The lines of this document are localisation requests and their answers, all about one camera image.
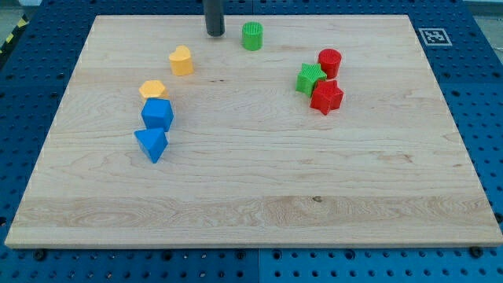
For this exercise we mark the blue cube block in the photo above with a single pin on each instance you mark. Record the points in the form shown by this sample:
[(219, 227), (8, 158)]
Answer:
[(157, 113)]

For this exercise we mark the red star block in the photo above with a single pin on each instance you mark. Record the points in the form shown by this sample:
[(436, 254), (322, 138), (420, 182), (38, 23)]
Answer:
[(326, 96)]

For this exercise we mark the red cylinder block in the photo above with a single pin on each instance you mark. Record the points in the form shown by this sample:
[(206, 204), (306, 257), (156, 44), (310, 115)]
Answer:
[(330, 61)]

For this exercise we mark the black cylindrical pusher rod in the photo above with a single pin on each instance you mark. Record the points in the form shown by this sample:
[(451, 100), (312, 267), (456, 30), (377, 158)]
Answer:
[(214, 17)]

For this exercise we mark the blue triangle block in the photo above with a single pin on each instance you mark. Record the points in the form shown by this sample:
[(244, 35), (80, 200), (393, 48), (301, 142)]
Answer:
[(152, 142)]

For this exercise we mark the green cylinder block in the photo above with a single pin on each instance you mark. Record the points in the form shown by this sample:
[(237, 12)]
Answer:
[(252, 36)]

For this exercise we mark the light wooden board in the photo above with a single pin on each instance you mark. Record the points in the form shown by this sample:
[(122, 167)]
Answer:
[(249, 164)]

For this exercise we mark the green star block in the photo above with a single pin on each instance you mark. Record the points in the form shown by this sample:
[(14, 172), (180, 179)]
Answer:
[(308, 77)]

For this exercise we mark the yellow heart block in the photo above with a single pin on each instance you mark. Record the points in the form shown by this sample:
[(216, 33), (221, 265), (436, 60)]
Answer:
[(181, 61)]

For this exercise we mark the white fiducial marker tag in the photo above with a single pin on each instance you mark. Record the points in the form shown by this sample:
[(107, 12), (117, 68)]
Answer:
[(435, 37)]

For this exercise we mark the yellow hexagon block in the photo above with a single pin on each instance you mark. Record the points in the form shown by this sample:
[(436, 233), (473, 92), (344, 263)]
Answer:
[(153, 89)]

